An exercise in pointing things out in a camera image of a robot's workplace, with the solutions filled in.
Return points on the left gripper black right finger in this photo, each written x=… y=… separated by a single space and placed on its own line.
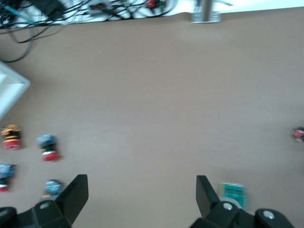
x=205 y=194

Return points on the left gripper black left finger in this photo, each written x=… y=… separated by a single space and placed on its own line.
x=73 y=194

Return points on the green load switch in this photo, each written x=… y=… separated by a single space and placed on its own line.
x=234 y=192

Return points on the red mushroom button blue body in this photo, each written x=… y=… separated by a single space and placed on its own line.
x=47 y=147
x=6 y=175

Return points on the red mushroom button orange body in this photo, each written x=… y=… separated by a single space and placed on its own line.
x=12 y=140

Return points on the brown table cover sheet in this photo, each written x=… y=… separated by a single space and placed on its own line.
x=154 y=107

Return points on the black push button red lens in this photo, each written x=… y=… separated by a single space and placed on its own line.
x=299 y=134

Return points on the white stepped rack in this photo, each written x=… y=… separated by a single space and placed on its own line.
x=9 y=95

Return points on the grey power strip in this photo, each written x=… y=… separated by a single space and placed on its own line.
x=99 y=7

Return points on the grey metal camera bracket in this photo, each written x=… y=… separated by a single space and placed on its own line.
x=206 y=12

